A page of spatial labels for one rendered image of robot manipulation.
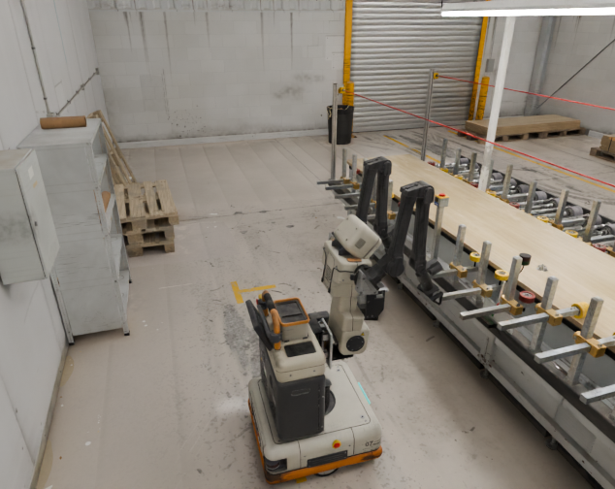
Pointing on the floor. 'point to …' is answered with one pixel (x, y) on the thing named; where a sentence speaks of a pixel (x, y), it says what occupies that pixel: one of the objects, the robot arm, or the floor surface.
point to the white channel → (497, 100)
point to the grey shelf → (83, 228)
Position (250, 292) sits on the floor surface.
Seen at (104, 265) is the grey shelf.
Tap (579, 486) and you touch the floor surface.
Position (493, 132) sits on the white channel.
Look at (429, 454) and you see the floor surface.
